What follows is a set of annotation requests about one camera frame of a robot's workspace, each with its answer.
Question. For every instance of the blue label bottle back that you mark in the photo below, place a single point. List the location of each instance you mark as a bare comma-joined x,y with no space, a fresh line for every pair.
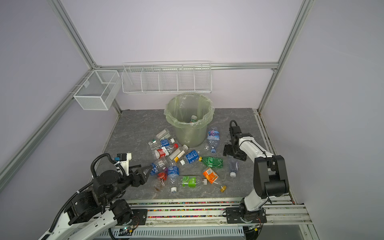
157,143

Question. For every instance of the red label clear bottle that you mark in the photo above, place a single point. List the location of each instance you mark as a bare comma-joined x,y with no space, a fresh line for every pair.
165,151

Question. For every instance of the green lined mesh waste bin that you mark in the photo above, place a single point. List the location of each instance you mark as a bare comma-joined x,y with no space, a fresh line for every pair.
190,114

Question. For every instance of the clear crushed bottle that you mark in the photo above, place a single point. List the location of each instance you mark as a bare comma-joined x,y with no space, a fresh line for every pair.
233,167

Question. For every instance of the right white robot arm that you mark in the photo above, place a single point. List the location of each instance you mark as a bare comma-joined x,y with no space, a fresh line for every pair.
270,178

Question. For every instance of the clear square bottle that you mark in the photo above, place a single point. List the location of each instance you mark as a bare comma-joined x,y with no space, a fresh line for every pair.
164,134

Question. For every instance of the orange label bottle yellow cap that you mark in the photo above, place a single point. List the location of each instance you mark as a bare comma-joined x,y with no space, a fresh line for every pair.
214,179

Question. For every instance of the red label small bottle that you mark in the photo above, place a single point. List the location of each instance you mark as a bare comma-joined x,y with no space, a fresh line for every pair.
161,180

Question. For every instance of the green label clear bottle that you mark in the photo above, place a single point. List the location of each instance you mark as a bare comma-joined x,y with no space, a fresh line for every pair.
192,181

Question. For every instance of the clear bottle blue pink label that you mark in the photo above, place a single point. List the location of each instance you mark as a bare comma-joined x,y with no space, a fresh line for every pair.
213,139

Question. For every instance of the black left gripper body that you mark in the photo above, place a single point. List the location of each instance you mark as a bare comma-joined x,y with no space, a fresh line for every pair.
134,181

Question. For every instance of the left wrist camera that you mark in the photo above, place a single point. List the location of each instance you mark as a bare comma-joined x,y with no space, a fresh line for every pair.
122,163

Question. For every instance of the green crushed plastic bottle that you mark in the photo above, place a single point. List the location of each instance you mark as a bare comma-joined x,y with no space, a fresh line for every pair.
212,162

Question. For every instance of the long white wire shelf basket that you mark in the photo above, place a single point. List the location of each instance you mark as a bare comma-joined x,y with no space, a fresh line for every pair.
167,77

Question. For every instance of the blue label bottle white cap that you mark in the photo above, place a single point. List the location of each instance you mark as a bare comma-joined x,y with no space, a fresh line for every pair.
190,157

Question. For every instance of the small white mesh basket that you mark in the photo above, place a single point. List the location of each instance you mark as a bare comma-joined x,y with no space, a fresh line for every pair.
99,90

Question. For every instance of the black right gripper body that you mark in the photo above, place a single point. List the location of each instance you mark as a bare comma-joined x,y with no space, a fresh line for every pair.
230,151

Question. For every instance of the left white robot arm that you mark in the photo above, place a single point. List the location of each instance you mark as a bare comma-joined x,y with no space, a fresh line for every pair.
99,205

